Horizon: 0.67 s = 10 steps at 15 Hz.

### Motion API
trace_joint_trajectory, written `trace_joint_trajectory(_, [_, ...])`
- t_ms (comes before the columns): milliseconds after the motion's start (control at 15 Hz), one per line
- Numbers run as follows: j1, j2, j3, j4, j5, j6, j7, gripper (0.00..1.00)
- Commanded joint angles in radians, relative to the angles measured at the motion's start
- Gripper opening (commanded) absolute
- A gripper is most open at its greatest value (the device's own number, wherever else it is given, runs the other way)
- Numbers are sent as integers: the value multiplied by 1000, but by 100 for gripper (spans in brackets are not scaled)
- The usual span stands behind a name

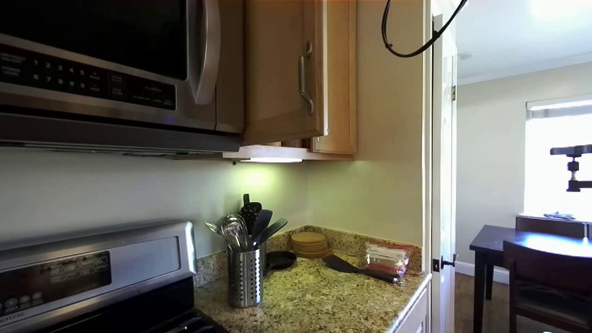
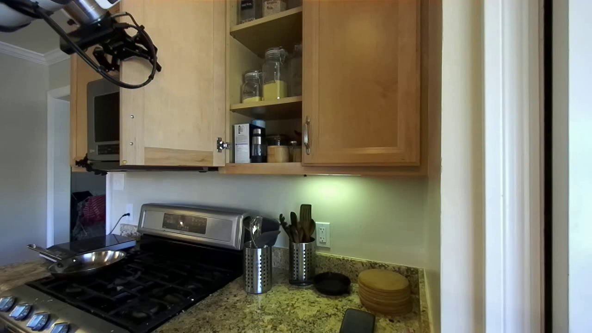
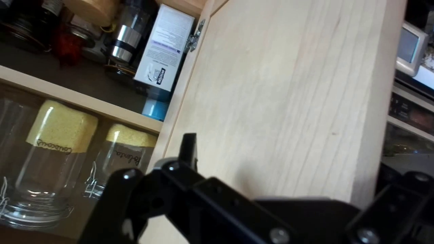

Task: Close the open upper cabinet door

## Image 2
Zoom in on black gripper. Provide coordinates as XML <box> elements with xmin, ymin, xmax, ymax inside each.
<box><xmin>91</xmin><ymin>21</ymin><xmax>150</xmax><ymax>69</ymax></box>

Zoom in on wooden cabinet with shelves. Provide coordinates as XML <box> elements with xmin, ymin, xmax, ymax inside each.
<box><xmin>223</xmin><ymin>0</ymin><xmax>443</xmax><ymax>182</ymax></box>

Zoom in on orange-brown wooden cabinet door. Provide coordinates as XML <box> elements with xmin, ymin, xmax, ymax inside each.
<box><xmin>300</xmin><ymin>0</ymin><xmax>424</xmax><ymax>170</ymax></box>

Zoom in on grey microwave oven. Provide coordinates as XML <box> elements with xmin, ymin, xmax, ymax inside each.
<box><xmin>86</xmin><ymin>78</ymin><xmax>123</xmax><ymax>167</ymax></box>

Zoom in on dark storage jar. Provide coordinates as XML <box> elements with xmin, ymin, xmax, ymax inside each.
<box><xmin>237</xmin><ymin>0</ymin><xmax>260</xmax><ymax>24</ymax></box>

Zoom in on small glass jar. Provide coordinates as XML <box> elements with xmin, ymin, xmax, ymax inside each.
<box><xmin>239</xmin><ymin>69</ymin><xmax>263</xmax><ymax>106</ymax></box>

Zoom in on pale storage jar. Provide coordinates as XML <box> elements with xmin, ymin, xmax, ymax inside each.
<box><xmin>260</xmin><ymin>0</ymin><xmax>285</xmax><ymax>19</ymax></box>

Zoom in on white box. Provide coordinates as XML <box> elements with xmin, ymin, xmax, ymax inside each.
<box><xmin>232</xmin><ymin>121</ymin><xmax>254</xmax><ymax>165</ymax></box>

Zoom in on tall glass jar yellow contents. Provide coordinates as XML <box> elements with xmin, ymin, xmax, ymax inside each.
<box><xmin>261</xmin><ymin>47</ymin><xmax>291</xmax><ymax>104</ymax></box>

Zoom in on black canister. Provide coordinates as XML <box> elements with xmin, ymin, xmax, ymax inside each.
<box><xmin>248</xmin><ymin>119</ymin><xmax>269</xmax><ymax>165</ymax></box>

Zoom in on red cloth item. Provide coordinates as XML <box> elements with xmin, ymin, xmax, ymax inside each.
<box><xmin>76</xmin><ymin>195</ymin><xmax>106</xmax><ymax>228</ymax></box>

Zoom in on short jar yellow contents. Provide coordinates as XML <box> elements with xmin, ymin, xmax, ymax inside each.
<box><xmin>267</xmin><ymin>133</ymin><xmax>291</xmax><ymax>165</ymax></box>

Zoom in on dark spice jar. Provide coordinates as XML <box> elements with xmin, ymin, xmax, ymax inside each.
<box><xmin>287</xmin><ymin>132</ymin><xmax>304</xmax><ymax>165</ymax></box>

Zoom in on metal frying pan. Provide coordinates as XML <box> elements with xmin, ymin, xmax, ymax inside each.
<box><xmin>26</xmin><ymin>243</ymin><xmax>130</xmax><ymax>278</ymax></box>

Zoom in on metal ladle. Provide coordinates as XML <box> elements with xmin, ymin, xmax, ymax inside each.
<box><xmin>243</xmin><ymin>215</ymin><xmax>263</xmax><ymax>248</ymax></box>

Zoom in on dark grey spatula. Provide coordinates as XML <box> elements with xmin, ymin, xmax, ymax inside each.
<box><xmin>254</xmin><ymin>217</ymin><xmax>284</xmax><ymax>250</ymax></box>

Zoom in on stainless steel gas stove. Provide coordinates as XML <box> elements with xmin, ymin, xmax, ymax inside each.
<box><xmin>0</xmin><ymin>202</ymin><xmax>254</xmax><ymax>333</ymax></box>

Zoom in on black cooking utensil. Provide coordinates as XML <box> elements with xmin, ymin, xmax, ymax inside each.
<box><xmin>278</xmin><ymin>211</ymin><xmax>302</xmax><ymax>244</ymax></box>

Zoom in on wooden spatula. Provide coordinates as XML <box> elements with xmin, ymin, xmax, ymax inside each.
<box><xmin>298</xmin><ymin>202</ymin><xmax>317</xmax><ymax>243</ymax></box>

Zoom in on perforated metal utensil holder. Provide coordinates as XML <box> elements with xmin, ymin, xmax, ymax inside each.
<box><xmin>243</xmin><ymin>243</ymin><xmax>274</xmax><ymax>296</ymax></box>
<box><xmin>287</xmin><ymin>239</ymin><xmax>319</xmax><ymax>287</ymax></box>

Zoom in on black bowl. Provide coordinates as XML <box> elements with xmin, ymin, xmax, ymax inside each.
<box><xmin>313</xmin><ymin>270</ymin><xmax>354</xmax><ymax>298</ymax></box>

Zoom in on stack of round wooden coasters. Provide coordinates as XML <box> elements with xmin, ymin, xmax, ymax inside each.
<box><xmin>358</xmin><ymin>267</ymin><xmax>413</xmax><ymax>317</ymax></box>

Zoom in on black smartphone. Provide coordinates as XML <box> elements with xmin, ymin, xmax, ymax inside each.
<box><xmin>337</xmin><ymin>307</ymin><xmax>378</xmax><ymax>333</ymax></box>

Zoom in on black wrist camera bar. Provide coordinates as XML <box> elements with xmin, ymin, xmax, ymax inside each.
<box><xmin>58</xmin><ymin>17</ymin><xmax>119</xmax><ymax>56</ymax></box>

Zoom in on white doorway frame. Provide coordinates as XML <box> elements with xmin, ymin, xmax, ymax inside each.
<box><xmin>482</xmin><ymin>0</ymin><xmax>546</xmax><ymax>333</ymax></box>
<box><xmin>45</xmin><ymin>85</ymin><xmax>75</xmax><ymax>248</ymax></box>

